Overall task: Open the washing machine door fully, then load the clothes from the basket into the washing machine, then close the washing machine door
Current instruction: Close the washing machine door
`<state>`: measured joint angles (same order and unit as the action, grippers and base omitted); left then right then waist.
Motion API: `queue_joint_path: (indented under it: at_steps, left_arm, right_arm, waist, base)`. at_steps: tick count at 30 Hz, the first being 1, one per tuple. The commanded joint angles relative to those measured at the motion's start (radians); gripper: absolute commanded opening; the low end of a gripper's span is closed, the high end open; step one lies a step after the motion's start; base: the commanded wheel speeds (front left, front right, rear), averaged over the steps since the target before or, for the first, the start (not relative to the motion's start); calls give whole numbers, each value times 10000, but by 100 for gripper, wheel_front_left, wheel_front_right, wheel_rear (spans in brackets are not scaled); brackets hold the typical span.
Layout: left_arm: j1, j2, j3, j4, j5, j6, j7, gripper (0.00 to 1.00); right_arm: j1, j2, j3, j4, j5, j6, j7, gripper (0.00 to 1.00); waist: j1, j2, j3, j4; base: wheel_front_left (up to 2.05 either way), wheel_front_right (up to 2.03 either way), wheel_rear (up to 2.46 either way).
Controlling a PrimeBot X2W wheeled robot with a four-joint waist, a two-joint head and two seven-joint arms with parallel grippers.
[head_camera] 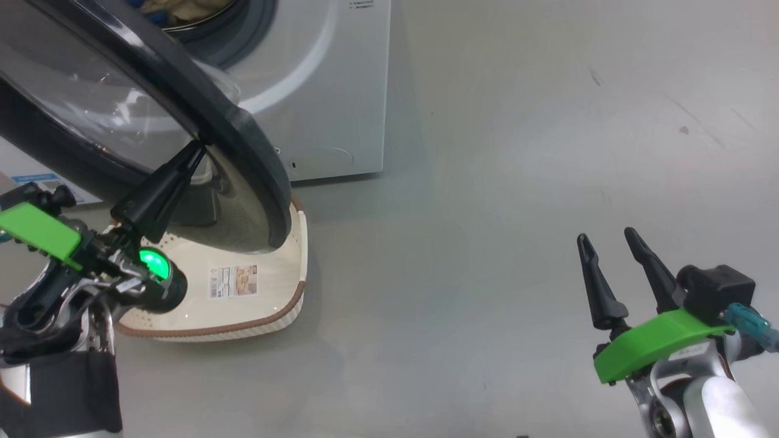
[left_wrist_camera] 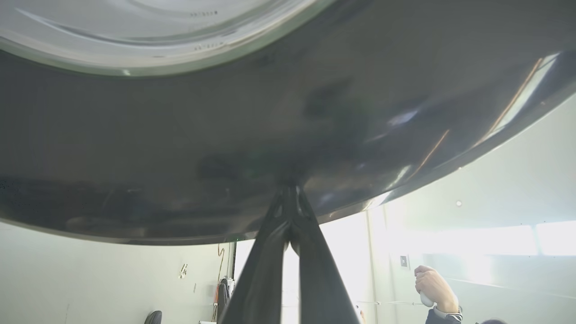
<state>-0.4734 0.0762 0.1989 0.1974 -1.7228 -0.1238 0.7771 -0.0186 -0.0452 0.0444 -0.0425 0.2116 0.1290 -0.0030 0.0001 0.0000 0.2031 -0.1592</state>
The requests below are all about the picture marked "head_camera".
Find white front-load washing machine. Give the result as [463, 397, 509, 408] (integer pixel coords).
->
[0, 0, 392, 207]

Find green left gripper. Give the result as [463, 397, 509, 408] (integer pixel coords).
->
[0, 141, 208, 287]

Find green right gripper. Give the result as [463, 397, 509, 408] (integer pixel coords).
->
[576, 227, 737, 385]

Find cream garment with blue print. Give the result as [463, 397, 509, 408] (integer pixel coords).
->
[139, 0, 237, 29]

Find dark grey glass washer door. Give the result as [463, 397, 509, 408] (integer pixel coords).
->
[0, 0, 293, 254]

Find teal plug right camera cable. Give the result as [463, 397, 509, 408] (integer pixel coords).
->
[724, 302, 779, 355]

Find printed paper basket label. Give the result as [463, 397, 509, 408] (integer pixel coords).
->
[209, 263, 259, 299]

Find cream laundry basket brown rim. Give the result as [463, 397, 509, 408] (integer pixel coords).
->
[116, 195, 309, 342]

